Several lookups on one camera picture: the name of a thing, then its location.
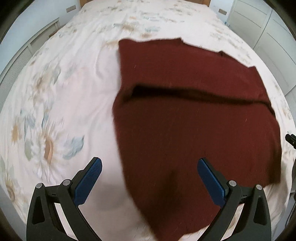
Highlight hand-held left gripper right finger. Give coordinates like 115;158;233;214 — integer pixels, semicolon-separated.
197;158;272;241

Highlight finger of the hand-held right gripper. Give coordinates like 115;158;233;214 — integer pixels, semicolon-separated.
285;133;296;150

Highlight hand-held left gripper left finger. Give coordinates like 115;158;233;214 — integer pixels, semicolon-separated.
26;157;103;241

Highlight dark red knitted sweater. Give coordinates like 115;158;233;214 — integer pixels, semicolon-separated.
112;37;283;241

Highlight floral bed cover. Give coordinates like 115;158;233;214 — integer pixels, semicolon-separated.
0;0;295;241

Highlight white wardrobe doors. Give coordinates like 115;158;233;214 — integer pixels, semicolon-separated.
225;0;296;95

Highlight white slatted cabinet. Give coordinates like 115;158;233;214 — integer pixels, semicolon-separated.
0;19;60;109

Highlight wooden bed headboard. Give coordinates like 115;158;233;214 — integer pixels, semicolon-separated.
80;0;211;7

